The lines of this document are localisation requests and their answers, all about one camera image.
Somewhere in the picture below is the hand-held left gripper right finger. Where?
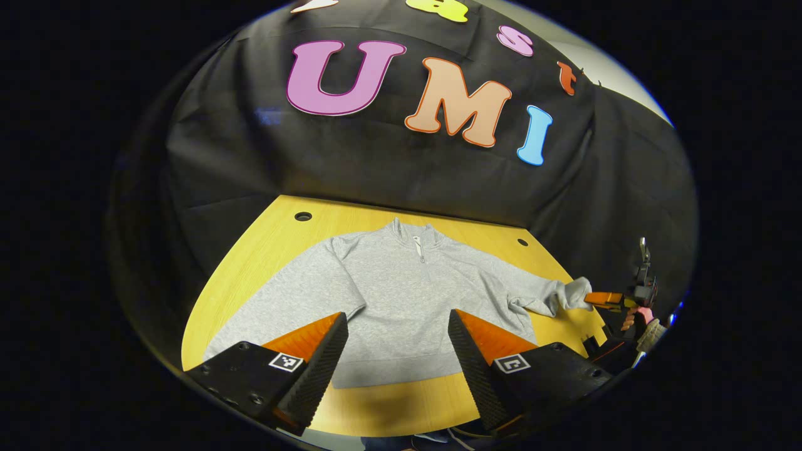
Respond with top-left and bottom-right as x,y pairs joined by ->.
447,308 -> 616,437

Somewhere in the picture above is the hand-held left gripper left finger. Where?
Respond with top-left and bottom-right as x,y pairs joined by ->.
184,311 -> 350,437

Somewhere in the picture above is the grey zip-neck sweatshirt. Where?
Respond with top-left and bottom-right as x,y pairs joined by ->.
204,217 -> 593,390

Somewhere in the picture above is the black backdrop cloth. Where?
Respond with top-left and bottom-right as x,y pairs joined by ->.
107,0 -> 697,355

